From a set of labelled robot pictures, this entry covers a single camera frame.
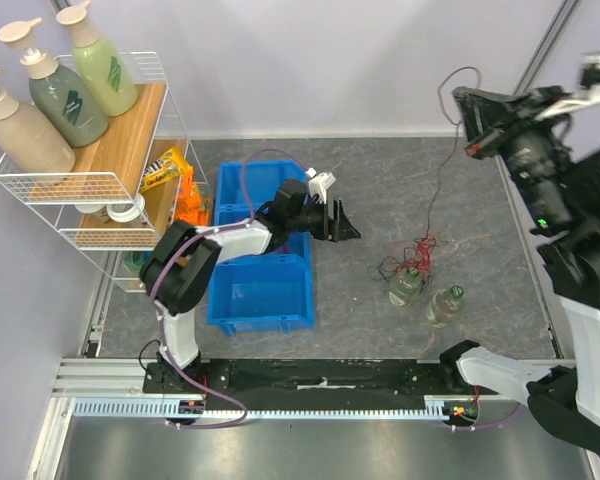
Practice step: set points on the white wire shelf rack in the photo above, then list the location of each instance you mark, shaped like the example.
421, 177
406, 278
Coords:
109, 171

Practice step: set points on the green blue box on shelf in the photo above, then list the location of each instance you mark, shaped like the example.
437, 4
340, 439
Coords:
135, 260

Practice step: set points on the yellow candy bag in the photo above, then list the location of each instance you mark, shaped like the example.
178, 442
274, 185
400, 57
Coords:
171, 164

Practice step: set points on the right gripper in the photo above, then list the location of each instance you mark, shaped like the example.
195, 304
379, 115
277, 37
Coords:
489, 129

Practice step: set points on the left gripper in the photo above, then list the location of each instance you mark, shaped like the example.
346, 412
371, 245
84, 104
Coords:
340, 228

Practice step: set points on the aluminium corner post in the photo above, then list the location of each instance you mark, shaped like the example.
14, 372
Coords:
556, 28

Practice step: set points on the orange plastic object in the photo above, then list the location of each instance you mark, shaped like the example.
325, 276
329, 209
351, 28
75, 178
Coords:
192, 206

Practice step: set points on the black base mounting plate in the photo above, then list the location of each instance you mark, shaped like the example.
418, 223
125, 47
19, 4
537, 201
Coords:
327, 384

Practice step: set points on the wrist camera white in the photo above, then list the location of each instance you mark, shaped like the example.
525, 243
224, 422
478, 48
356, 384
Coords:
587, 95
319, 184

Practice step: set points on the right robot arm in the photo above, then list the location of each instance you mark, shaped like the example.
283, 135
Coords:
562, 195

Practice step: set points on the white slotted cable duct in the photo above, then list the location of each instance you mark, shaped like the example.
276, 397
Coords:
184, 408

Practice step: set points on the glass bottle green cap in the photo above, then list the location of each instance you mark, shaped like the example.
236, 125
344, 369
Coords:
444, 305
405, 287

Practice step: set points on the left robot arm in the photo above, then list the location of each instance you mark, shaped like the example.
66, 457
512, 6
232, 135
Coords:
179, 269

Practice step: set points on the white jar on shelf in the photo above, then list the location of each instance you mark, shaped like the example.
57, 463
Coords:
132, 214

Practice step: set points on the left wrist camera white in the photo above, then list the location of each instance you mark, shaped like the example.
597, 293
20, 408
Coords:
319, 184

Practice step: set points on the blue three-compartment bin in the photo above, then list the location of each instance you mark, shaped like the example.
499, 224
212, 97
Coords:
271, 292

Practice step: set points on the left glass bottle green cap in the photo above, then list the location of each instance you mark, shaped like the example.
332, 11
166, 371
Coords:
405, 287

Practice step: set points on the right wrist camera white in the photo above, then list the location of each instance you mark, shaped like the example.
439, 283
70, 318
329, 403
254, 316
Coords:
587, 95

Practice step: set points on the beige pump bottle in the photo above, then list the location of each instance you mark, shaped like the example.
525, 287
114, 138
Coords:
30, 140

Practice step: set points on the light green pump bottle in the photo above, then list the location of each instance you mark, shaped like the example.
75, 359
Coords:
98, 61

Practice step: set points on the dark green pump bottle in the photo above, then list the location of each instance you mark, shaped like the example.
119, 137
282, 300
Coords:
56, 90

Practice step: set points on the right glass bottle green cap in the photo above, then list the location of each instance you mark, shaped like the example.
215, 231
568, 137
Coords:
444, 305

